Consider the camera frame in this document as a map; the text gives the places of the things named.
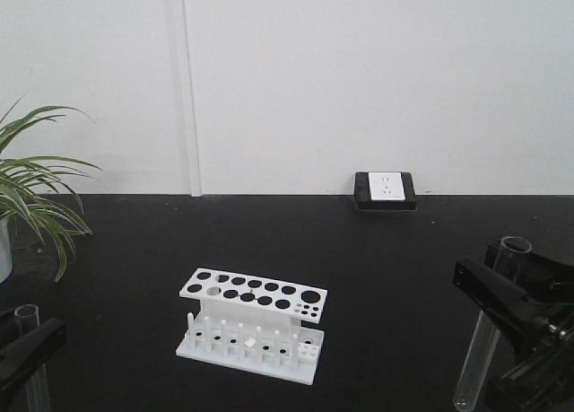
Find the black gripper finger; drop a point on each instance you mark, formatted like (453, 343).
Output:
(18, 355)

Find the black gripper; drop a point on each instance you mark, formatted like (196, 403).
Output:
(539, 330)

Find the green potted plant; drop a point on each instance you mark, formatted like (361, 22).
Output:
(22, 180)

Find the grey plant pot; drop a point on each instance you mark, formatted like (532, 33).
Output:
(6, 260)

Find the white socket on black box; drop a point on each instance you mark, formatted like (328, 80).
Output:
(377, 191)

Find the clear glass test tube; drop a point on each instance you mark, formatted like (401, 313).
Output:
(36, 386)
(489, 322)

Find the white test tube rack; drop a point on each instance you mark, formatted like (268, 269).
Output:
(254, 324)

